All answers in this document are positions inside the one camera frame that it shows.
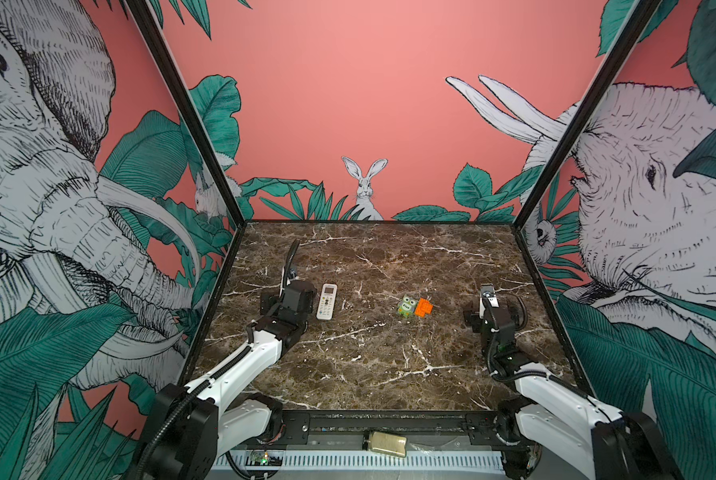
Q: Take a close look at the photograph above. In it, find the grey remote control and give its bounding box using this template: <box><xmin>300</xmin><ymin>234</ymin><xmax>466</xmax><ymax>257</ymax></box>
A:
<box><xmin>316</xmin><ymin>283</ymin><xmax>338</xmax><ymax>321</ymax></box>

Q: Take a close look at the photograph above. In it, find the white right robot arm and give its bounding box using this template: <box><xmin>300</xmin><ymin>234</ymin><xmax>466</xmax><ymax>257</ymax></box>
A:
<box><xmin>463</xmin><ymin>285</ymin><xmax>682</xmax><ymax>479</ymax></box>

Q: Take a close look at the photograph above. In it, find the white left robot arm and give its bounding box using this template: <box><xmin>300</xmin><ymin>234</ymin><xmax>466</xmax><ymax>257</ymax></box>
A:
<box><xmin>124</xmin><ymin>280</ymin><xmax>317</xmax><ymax>479</ymax></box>

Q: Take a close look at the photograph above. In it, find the green owl puzzle piece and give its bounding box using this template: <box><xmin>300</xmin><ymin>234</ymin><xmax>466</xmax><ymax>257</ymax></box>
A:
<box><xmin>397</xmin><ymin>296</ymin><xmax>418</xmax><ymax>318</ymax></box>

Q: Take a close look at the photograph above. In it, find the orange toy brick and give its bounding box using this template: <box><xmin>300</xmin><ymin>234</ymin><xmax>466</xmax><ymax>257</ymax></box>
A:
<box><xmin>414</xmin><ymin>298</ymin><xmax>433</xmax><ymax>318</ymax></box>

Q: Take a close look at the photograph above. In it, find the black corrugated left cable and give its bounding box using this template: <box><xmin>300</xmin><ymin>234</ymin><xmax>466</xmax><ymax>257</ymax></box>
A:
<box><xmin>279</xmin><ymin>239</ymin><xmax>302</xmax><ymax>298</ymax></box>

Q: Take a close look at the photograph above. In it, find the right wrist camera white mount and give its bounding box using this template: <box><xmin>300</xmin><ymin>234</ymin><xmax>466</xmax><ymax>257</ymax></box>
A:
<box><xmin>479</xmin><ymin>284</ymin><xmax>500</xmax><ymax>319</ymax></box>

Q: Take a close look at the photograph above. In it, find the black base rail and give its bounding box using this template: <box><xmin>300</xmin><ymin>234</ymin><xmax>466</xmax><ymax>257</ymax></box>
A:
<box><xmin>270</xmin><ymin>410</ymin><xmax>521</xmax><ymax>448</ymax></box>

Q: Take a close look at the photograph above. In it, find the white slotted cable duct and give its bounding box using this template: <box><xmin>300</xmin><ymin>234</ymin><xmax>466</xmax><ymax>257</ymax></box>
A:
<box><xmin>230</xmin><ymin>450</ymin><xmax>505</xmax><ymax>474</ymax></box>

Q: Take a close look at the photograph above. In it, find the black frame post left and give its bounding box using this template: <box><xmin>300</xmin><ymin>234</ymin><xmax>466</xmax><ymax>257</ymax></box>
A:
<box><xmin>122</xmin><ymin>0</ymin><xmax>246</xmax><ymax>228</ymax></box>

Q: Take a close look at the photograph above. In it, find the black frame post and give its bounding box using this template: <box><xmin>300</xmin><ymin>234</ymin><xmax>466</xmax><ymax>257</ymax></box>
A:
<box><xmin>122</xmin><ymin>0</ymin><xmax>246</xmax><ymax>228</ymax></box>
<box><xmin>512</xmin><ymin>0</ymin><xmax>661</xmax><ymax>230</ymax></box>

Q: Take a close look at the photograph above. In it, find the black frame post right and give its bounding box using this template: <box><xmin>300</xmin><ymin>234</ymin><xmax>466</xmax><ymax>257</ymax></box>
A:
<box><xmin>512</xmin><ymin>0</ymin><xmax>661</xmax><ymax>230</ymax></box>

